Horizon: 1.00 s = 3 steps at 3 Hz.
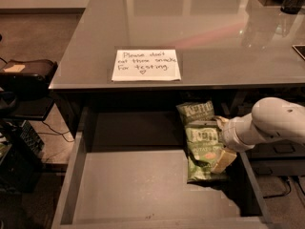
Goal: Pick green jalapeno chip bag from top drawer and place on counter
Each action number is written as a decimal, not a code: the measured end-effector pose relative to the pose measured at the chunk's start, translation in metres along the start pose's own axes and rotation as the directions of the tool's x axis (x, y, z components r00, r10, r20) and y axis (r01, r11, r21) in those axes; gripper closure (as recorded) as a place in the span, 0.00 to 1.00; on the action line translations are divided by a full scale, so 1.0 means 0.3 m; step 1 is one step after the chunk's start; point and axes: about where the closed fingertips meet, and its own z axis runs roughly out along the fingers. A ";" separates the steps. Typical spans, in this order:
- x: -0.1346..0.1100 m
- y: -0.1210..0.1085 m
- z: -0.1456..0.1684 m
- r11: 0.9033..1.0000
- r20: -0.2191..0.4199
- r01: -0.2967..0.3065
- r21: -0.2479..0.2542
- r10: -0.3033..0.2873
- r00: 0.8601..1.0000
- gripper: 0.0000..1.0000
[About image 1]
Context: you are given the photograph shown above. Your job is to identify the white handwritten paper note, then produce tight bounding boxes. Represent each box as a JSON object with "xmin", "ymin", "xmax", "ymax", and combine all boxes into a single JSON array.
[{"xmin": 112, "ymin": 50, "xmax": 181, "ymax": 81}]

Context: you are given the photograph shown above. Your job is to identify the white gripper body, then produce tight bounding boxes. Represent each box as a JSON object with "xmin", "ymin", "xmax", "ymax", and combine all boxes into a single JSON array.
[{"xmin": 222, "ymin": 114, "xmax": 267, "ymax": 153}]

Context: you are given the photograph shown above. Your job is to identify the open grey top drawer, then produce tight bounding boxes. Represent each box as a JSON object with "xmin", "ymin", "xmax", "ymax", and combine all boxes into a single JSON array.
[{"xmin": 51, "ymin": 103, "xmax": 288, "ymax": 229}]

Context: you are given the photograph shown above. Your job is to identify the black floor cable left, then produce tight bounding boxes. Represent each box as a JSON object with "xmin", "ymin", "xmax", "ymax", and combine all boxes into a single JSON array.
[{"xmin": 37, "ymin": 119, "xmax": 76, "ymax": 143}]

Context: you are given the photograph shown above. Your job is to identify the black office chair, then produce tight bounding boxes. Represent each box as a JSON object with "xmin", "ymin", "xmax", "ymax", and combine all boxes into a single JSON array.
[{"xmin": 0, "ymin": 59, "xmax": 58, "ymax": 120}]

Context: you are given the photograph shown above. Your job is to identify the black crate under chair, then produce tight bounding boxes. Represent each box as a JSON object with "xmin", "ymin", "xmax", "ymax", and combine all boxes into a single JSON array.
[{"xmin": 0, "ymin": 119, "xmax": 44, "ymax": 194}]

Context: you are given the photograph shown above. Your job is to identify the black mesh pen cup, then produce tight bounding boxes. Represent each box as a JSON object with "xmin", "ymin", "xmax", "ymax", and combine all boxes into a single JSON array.
[{"xmin": 280, "ymin": 0, "xmax": 305, "ymax": 14}]

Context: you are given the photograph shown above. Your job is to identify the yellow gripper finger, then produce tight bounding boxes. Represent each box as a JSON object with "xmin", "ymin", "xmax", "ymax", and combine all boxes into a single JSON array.
[
  {"xmin": 213, "ymin": 115, "xmax": 229, "ymax": 129},
  {"xmin": 211, "ymin": 148, "xmax": 237, "ymax": 174}
]

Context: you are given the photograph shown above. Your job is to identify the rear green chip bag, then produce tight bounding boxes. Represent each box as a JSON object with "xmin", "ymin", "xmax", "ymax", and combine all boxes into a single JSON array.
[{"xmin": 176, "ymin": 101, "xmax": 214, "ymax": 125}]

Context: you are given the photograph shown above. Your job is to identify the black floor cable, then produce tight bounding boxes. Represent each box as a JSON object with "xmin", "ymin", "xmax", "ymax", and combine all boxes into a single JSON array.
[
  {"xmin": 37, "ymin": 119, "xmax": 76, "ymax": 143},
  {"xmin": 262, "ymin": 175, "xmax": 305, "ymax": 199}
]

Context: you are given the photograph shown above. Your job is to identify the black floor cable right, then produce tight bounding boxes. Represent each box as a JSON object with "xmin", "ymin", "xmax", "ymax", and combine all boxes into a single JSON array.
[{"xmin": 262, "ymin": 175, "xmax": 305, "ymax": 199}]

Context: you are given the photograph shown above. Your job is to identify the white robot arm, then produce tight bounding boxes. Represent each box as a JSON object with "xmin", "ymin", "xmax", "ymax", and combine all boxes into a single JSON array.
[{"xmin": 211, "ymin": 97, "xmax": 305, "ymax": 174}]

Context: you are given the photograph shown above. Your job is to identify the green jalapeno chip bag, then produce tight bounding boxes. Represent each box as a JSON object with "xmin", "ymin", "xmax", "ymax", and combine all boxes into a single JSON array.
[{"xmin": 185, "ymin": 121, "xmax": 228, "ymax": 182}]

